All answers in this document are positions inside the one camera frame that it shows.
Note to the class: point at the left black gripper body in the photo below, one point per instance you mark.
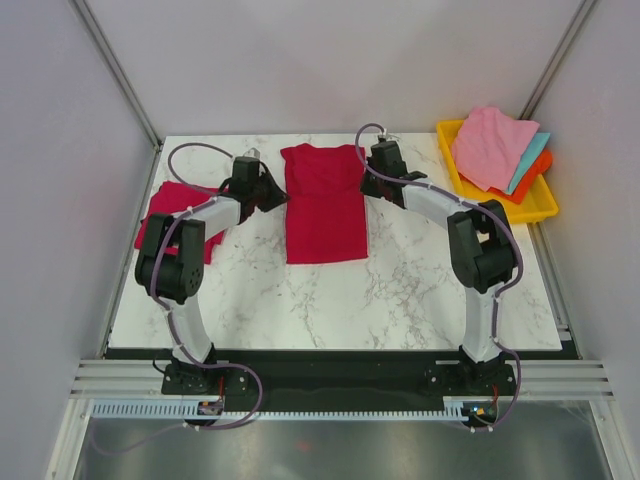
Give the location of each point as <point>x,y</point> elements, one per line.
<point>258,191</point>

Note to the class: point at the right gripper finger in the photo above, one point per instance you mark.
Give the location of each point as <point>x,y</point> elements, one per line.
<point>370,187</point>
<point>368,166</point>

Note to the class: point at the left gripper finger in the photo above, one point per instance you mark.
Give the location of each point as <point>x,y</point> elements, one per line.
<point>268,182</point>
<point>272,198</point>

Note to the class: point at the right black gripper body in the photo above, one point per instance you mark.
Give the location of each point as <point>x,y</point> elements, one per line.
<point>371,163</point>

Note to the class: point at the red t-shirt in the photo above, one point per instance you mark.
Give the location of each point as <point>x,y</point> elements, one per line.
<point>172,198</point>
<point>325,219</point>

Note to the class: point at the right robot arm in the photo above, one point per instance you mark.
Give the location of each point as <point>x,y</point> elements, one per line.
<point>482,248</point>

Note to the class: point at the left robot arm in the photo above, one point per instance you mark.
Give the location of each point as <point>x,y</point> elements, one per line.
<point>170,267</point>

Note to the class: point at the folded red t-shirt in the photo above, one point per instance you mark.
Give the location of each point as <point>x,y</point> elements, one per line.
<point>172,198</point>

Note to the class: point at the pink t-shirt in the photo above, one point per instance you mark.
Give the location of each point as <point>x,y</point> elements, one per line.
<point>489,145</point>

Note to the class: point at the light blue t-shirt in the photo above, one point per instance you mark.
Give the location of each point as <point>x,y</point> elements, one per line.
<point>527,160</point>

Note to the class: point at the orange t-shirt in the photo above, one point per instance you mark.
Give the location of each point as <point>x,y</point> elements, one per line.
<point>525,179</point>

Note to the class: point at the yellow plastic tray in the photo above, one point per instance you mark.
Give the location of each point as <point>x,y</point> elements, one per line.
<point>533,206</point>

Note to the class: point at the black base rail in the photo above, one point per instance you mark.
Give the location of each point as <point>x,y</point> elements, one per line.
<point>318,381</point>

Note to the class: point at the right aluminium frame post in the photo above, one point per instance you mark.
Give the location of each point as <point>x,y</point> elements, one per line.
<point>560,54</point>

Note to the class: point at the aluminium frame post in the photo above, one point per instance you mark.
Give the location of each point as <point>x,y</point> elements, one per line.
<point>560,54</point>
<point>108,56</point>

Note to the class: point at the left aluminium frame post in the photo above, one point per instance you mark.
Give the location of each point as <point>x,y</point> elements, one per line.
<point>108,56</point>

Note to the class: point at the white slotted cable duct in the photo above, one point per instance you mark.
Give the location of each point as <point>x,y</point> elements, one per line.
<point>193,410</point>

